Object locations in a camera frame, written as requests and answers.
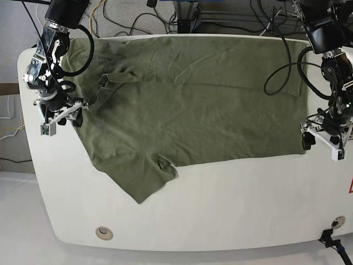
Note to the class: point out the black clamp with cable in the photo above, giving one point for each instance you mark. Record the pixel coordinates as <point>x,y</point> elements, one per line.
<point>327,240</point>

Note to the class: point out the right table grommet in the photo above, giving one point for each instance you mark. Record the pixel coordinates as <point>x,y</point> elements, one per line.
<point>338,222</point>

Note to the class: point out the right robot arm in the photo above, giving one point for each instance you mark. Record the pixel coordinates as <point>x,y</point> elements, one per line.
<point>45,75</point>

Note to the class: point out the left table grommet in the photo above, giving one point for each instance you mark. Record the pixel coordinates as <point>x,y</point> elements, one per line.
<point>104,233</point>

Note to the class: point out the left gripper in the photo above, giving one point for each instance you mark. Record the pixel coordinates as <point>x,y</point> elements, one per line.
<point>329,126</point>

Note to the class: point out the olive green T-shirt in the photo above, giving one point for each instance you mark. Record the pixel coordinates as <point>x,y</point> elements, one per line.
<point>161,103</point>

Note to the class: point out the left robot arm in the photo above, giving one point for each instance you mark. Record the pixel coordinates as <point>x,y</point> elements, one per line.
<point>324,23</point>

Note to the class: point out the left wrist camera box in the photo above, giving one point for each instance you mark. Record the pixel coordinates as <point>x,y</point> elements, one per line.
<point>338,155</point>

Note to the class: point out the aluminium frame leg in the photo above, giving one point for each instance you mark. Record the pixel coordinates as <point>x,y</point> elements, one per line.
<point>187,15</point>

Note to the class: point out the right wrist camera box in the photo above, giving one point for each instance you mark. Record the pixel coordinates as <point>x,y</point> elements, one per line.
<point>48,129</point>

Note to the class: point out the table grommet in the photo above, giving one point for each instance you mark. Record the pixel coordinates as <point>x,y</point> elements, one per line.
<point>338,222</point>
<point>104,233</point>

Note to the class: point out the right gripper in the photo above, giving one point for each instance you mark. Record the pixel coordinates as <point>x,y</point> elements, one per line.
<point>61,111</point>

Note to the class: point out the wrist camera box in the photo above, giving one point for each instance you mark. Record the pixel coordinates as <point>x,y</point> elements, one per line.
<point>338,155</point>
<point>48,129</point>

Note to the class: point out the red warning sticker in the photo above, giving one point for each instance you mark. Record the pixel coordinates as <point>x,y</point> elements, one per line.
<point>351,187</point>

